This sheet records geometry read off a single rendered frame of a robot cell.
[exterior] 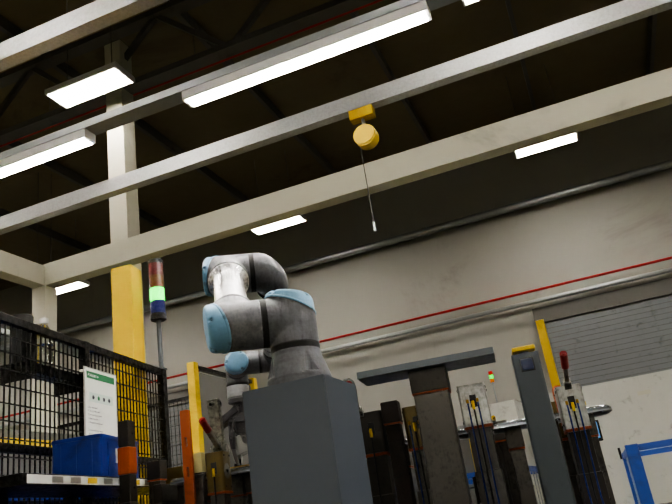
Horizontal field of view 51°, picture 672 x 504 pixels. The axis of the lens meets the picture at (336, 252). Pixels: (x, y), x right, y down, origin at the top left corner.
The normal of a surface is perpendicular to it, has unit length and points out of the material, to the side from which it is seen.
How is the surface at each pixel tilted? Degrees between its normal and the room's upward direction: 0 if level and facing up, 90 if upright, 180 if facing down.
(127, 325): 90
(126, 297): 90
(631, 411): 90
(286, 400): 90
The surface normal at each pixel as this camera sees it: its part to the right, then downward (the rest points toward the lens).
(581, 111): -0.36, -0.29
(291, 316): 0.12, -0.37
